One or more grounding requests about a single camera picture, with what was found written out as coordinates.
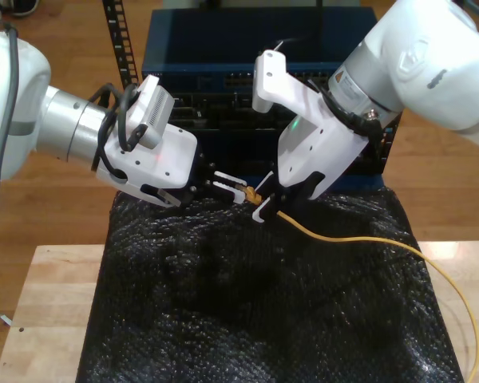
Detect blue network switch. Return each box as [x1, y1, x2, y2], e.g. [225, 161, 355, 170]
[141, 7, 384, 91]

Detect black bubble mat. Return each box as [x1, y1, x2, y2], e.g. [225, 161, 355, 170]
[76, 185, 464, 383]

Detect grey arm hose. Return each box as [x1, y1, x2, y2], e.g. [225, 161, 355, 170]
[0, 22, 20, 240]

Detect black perforated rack post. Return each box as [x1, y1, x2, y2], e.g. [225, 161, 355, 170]
[381, 115, 403, 176]
[101, 0, 141, 93]

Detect black rack server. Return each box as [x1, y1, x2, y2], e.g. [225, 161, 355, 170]
[169, 89, 400, 132]

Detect yellow network cable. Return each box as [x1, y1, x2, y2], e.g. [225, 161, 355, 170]
[239, 184, 479, 383]

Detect black shoe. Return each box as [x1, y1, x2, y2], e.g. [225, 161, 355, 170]
[10, 0, 41, 18]

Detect blue rack base unit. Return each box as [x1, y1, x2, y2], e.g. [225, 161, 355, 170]
[199, 173, 386, 197]

